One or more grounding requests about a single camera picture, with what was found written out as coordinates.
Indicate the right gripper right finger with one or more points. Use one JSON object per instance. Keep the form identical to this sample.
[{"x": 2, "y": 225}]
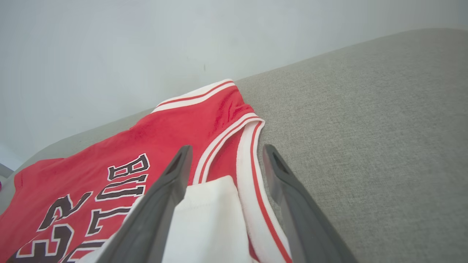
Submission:
[{"x": 307, "y": 226}]

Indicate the red basketball jersey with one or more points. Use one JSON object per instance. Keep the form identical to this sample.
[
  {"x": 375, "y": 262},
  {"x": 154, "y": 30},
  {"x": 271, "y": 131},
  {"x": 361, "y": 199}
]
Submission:
[{"x": 175, "y": 135}]

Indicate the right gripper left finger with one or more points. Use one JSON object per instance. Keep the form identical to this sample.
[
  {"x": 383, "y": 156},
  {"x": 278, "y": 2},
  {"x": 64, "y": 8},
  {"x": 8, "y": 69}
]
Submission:
[{"x": 153, "y": 219}]

